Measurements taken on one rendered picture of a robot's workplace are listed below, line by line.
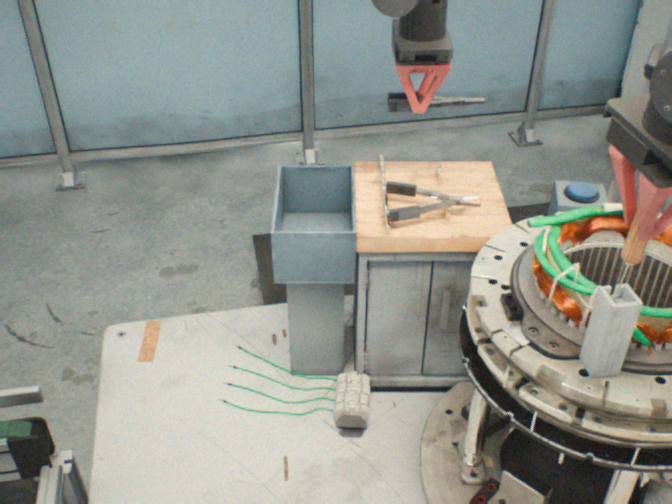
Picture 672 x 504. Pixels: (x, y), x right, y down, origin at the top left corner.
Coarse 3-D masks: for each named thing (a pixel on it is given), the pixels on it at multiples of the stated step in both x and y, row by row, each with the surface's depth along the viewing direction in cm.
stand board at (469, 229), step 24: (360, 168) 105; (384, 168) 105; (408, 168) 105; (432, 168) 105; (456, 168) 105; (480, 168) 105; (360, 192) 100; (456, 192) 100; (480, 192) 100; (360, 216) 95; (432, 216) 95; (456, 216) 95; (480, 216) 95; (504, 216) 95; (360, 240) 92; (384, 240) 92; (408, 240) 92; (432, 240) 92; (456, 240) 92; (480, 240) 92
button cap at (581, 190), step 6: (570, 186) 105; (576, 186) 105; (582, 186) 105; (588, 186) 105; (594, 186) 105; (570, 192) 105; (576, 192) 104; (582, 192) 104; (588, 192) 104; (594, 192) 104; (582, 198) 104; (588, 198) 104
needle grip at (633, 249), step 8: (656, 216) 59; (632, 224) 60; (632, 232) 60; (632, 240) 60; (648, 240) 60; (624, 248) 62; (632, 248) 61; (640, 248) 61; (624, 256) 62; (632, 256) 61; (640, 256) 61
